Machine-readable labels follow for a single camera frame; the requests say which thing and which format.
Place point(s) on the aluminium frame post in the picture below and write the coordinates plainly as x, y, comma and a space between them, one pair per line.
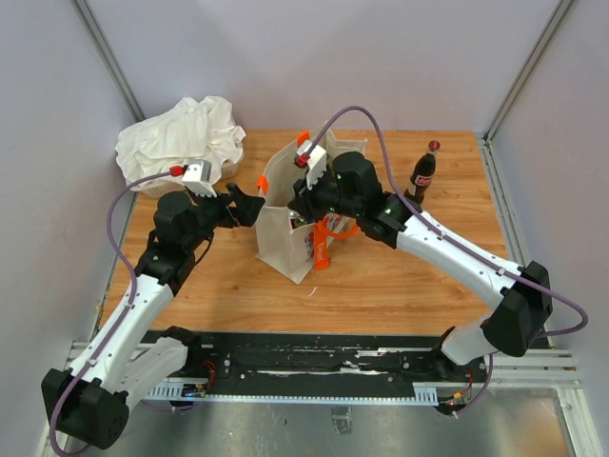
548, 34
86, 15

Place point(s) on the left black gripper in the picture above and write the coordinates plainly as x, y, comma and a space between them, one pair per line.
244, 213

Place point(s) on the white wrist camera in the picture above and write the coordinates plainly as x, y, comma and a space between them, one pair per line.
313, 160
195, 177

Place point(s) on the canvas bag orange handles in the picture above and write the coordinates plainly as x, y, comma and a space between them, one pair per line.
294, 252

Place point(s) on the left aluminium frame post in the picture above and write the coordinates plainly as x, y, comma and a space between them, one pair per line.
86, 15

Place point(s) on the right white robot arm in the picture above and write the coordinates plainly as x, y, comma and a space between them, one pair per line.
519, 309

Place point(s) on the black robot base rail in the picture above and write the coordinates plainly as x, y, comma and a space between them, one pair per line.
324, 368

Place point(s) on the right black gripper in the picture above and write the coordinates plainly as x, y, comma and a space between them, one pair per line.
304, 200

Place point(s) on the right aluminium frame post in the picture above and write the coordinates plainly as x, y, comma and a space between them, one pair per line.
548, 34

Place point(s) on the green glass bottle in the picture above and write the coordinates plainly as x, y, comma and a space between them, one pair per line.
297, 220

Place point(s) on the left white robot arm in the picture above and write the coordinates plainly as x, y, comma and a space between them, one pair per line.
92, 398

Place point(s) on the cola glass bottle red cap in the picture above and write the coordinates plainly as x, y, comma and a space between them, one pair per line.
423, 173

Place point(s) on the crumpled white cloth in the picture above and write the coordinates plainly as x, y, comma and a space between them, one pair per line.
192, 131

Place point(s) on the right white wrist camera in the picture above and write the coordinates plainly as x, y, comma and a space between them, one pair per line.
313, 160

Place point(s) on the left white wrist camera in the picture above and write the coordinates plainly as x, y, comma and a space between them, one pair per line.
195, 177

